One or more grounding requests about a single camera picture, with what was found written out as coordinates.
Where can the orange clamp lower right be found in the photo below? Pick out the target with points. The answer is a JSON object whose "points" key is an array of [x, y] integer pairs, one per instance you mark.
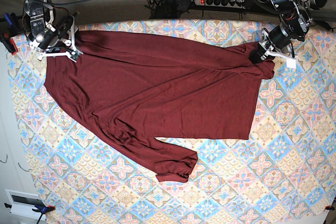
{"points": [[330, 208]]}

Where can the white power strip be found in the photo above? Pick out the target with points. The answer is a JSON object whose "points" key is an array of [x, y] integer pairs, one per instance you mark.
{"points": [[220, 3]]}

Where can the blue clamp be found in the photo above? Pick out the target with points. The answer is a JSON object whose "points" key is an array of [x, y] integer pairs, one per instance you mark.
{"points": [[11, 19], [39, 209]]}

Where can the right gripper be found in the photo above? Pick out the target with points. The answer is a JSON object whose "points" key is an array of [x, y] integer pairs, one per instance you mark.
{"points": [[57, 41]]}

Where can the blue clamp upper left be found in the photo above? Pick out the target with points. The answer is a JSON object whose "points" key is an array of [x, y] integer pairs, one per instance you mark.
{"points": [[11, 19]]}

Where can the white floor outlet box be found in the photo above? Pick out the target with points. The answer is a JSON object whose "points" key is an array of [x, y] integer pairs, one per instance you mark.
{"points": [[22, 204]]}

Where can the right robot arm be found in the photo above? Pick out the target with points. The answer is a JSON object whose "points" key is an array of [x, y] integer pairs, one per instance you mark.
{"points": [[43, 12]]}

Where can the orange black clamp upper left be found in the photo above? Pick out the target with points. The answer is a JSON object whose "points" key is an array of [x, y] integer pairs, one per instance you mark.
{"points": [[8, 43]]}

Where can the blue clamp lower left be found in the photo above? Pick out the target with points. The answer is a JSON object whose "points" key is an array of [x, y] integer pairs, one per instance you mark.
{"points": [[39, 209]]}

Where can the maroon long-sleeve t-shirt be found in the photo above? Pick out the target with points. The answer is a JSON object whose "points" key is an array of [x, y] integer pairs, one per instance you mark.
{"points": [[131, 89]]}

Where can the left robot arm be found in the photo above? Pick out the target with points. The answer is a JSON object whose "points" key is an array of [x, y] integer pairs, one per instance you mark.
{"points": [[295, 21]]}

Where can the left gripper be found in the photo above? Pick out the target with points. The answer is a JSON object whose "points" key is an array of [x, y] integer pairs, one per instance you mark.
{"points": [[275, 43]]}

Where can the patterned tile tablecloth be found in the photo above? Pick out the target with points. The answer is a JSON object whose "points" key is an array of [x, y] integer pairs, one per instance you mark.
{"points": [[285, 170]]}

